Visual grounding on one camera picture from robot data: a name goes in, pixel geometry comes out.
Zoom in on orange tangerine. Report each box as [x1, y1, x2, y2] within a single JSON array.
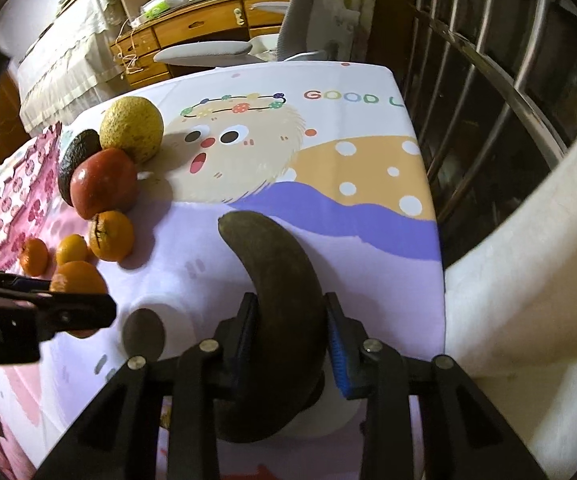
[[48, 260, 110, 339]]

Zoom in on small yellow-orange tangerine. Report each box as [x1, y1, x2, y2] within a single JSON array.
[[55, 234, 89, 266]]

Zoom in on dark brown overripe banana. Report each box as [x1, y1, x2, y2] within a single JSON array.
[[216, 210, 329, 443]]

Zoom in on red apple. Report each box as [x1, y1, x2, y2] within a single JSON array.
[[69, 148, 139, 220]]

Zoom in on dark avocado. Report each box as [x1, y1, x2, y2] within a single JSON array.
[[57, 129, 102, 206]]

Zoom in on small tangerine far left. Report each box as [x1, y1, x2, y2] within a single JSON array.
[[18, 237, 49, 276]]

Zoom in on large orange with stem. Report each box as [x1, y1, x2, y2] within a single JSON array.
[[89, 210, 136, 262]]

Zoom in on yellow pear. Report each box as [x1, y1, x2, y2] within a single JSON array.
[[98, 96, 164, 165]]

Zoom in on white lace curtain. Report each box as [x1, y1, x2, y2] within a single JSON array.
[[17, 0, 129, 136]]

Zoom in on cartoon printed tablecloth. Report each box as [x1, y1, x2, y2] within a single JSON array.
[[0, 60, 447, 480]]

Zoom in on wooden desk with drawers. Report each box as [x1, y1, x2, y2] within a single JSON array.
[[110, 0, 289, 89]]

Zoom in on metal window bars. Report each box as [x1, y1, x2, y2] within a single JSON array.
[[403, 0, 577, 240]]

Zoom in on grey office chair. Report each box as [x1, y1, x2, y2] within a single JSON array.
[[152, 0, 357, 70]]

